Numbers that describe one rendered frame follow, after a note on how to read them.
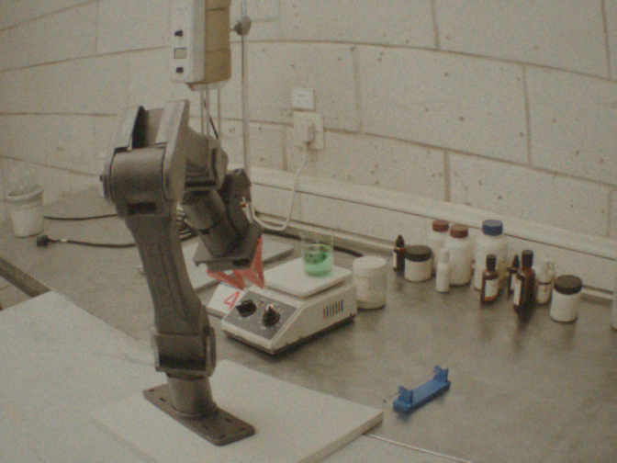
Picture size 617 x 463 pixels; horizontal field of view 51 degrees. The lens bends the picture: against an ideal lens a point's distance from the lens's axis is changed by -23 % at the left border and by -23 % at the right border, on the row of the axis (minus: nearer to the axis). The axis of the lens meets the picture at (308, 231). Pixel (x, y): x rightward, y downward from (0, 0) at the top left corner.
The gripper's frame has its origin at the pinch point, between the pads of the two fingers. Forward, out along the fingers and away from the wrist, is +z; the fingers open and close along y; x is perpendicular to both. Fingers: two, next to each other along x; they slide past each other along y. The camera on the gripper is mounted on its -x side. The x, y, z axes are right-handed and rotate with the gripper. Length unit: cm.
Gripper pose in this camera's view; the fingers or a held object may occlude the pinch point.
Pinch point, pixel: (251, 283)
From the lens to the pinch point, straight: 127.1
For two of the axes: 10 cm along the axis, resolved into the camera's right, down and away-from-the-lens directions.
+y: -9.0, 1.2, 4.1
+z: 3.8, 6.9, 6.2
